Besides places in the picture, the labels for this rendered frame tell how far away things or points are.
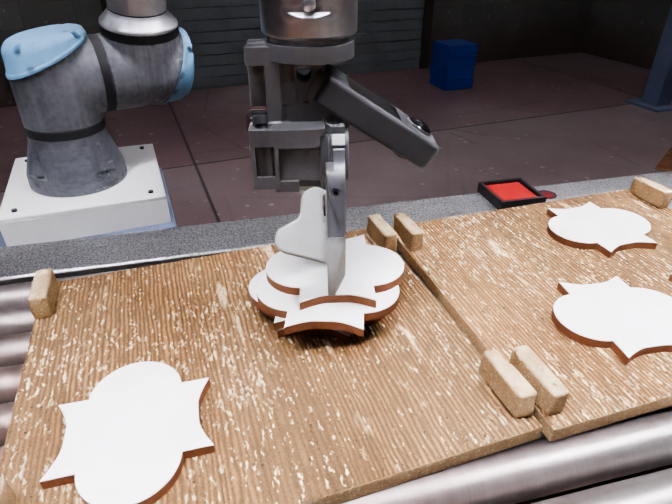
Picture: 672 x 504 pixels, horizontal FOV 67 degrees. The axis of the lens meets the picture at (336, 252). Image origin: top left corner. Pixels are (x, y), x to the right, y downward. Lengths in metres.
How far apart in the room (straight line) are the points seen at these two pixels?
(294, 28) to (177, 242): 0.41
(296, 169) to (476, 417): 0.25
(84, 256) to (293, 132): 0.41
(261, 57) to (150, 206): 0.49
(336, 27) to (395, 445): 0.32
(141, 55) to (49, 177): 0.23
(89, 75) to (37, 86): 0.07
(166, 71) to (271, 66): 0.48
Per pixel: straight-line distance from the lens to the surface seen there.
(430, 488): 0.43
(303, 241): 0.43
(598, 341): 0.55
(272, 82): 0.43
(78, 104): 0.88
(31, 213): 0.88
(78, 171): 0.90
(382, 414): 0.45
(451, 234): 0.69
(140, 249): 0.73
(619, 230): 0.76
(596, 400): 0.51
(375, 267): 0.52
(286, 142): 0.42
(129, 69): 0.88
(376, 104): 0.43
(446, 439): 0.44
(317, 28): 0.40
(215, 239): 0.72
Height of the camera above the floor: 1.28
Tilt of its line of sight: 32 degrees down
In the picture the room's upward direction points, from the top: straight up
